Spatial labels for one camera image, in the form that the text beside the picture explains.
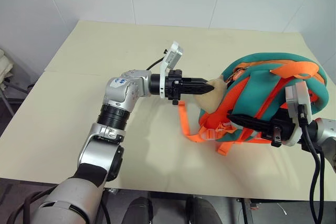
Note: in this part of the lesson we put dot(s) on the orange and teal backpack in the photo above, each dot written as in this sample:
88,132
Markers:
262,58

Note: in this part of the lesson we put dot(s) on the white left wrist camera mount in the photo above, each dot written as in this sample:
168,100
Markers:
173,53

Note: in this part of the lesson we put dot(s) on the grey metal frame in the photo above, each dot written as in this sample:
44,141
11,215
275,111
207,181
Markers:
10,95

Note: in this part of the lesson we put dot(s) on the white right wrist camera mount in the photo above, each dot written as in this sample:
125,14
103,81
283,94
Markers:
302,95

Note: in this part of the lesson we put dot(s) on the white folded cloth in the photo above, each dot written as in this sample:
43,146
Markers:
5,64

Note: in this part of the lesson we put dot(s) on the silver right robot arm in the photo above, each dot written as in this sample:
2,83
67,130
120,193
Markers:
325,132

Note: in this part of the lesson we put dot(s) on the dark rounded shape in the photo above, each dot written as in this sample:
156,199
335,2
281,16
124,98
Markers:
203,212
139,212

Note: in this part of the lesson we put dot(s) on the beige soft object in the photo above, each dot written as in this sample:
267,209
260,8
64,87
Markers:
210,98

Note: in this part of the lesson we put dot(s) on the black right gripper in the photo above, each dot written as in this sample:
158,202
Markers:
282,129

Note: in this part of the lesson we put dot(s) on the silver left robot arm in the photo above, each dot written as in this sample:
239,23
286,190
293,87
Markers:
94,155

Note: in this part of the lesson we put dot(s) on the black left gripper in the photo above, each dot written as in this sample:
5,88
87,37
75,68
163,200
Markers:
173,87

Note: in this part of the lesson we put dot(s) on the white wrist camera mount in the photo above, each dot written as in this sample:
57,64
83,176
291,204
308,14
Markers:
302,95
173,53

